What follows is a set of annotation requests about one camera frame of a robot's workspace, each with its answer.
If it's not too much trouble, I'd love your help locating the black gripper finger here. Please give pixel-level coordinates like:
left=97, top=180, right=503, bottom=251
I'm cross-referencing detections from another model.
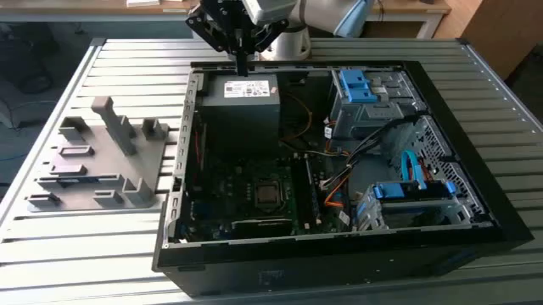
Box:
left=184, top=10, right=244, bottom=78
left=241, top=18, right=291, bottom=78

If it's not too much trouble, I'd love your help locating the installed dark RAM stick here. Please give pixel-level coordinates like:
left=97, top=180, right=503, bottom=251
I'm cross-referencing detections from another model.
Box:
left=304, top=154, right=323, bottom=224

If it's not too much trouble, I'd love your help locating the blue disk carrier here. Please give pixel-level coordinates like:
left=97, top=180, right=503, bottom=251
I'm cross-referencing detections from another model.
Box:
left=371, top=180, right=457, bottom=201
left=337, top=68, right=379, bottom=104

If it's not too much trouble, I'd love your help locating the grey power supply unit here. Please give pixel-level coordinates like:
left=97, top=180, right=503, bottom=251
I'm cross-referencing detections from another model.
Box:
left=199, top=74, right=281, bottom=147

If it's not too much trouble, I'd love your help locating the wooden desk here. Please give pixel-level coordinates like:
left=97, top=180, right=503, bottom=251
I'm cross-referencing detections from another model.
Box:
left=0, top=0, right=453, bottom=39

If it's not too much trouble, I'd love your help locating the grey metal drive cage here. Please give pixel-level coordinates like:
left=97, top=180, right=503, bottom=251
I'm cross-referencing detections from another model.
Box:
left=328, top=68, right=429, bottom=152

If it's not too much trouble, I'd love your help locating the grey parts rack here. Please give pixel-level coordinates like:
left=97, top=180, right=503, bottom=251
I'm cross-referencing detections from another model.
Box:
left=25, top=96, right=171, bottom=213

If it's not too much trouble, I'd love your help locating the green motherboard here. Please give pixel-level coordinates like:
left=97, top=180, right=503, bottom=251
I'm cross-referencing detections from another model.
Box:
left=181, top=152, right=353, bottom=238

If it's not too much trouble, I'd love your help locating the wooden cabinet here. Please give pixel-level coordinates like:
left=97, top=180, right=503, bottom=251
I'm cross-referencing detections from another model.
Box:
left=461, top=0, right=543, bottom=80

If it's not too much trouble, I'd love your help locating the black graphics card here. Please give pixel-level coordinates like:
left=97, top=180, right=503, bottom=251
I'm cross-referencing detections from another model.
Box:
left=229, top=217, right=295, bottom=240

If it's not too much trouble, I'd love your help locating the grey metal disk bay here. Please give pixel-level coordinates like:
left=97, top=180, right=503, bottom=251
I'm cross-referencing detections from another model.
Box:
left=355, top=179, right=487, bottom=231

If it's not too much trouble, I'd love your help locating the black PC case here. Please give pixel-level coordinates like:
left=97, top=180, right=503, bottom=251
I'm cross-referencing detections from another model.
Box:
left=151, top=60, right=535, bottom=298

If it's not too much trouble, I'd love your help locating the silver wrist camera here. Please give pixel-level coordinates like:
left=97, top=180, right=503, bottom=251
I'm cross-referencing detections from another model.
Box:
left=241, top=0, right=296, bottom=25

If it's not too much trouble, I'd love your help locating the black cable bundle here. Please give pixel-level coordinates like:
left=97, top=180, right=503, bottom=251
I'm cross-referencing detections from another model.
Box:
left=343, top=117, right=415, bottom=171

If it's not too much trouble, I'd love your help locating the blue SATA cable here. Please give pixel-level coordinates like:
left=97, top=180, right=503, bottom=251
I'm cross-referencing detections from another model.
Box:
left=400, top=148, right=428, bottom=191

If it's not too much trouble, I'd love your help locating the orange wire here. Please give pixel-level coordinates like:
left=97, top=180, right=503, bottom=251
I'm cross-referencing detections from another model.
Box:
left=323, top=186, right=345, bottom=209

